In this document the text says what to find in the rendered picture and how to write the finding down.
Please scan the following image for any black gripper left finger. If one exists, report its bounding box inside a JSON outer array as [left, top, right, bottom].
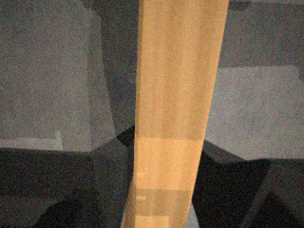
[[0, 125, 135, 228]]

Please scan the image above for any wooden post with slot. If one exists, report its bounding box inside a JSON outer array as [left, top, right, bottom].
[[123, 182, 133, 228]]

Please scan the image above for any wooden side rail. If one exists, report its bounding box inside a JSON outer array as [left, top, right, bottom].
[[132, 0, 229, 228]]

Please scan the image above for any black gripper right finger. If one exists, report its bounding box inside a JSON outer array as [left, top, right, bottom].
[[191, 140, 304, 228]]

